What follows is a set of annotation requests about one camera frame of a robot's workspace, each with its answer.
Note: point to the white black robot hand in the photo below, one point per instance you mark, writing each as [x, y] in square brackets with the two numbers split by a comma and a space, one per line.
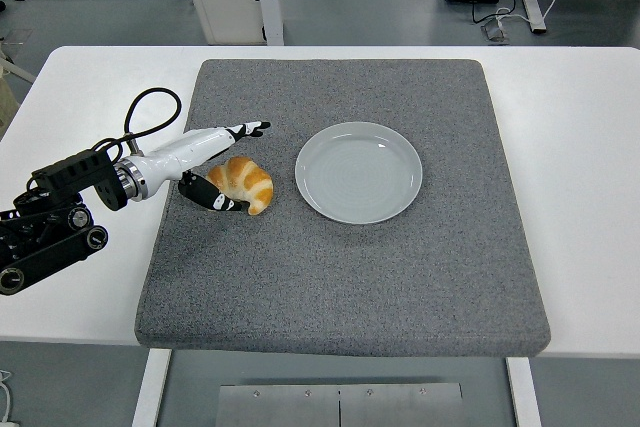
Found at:
[190, 152]

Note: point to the golden croissant bread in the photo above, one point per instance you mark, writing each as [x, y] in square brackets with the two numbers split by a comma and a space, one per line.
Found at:
[250, 182]

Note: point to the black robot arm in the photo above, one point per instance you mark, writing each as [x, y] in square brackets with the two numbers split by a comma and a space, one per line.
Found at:
[50, 257]

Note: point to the light grey round plate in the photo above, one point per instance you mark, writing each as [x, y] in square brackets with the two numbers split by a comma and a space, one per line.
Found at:
[357, 177]

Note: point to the grey felt mat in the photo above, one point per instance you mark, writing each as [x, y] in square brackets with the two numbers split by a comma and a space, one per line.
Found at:
[325, 272]

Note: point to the person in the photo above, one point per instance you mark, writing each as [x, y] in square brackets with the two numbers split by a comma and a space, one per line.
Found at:
[6, 102]

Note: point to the white table leg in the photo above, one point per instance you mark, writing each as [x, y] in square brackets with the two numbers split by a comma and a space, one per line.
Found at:
[525, 392]
[150, 387]

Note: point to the grey floor bracket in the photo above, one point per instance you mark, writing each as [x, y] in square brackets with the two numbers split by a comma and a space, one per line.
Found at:
[495, 29]

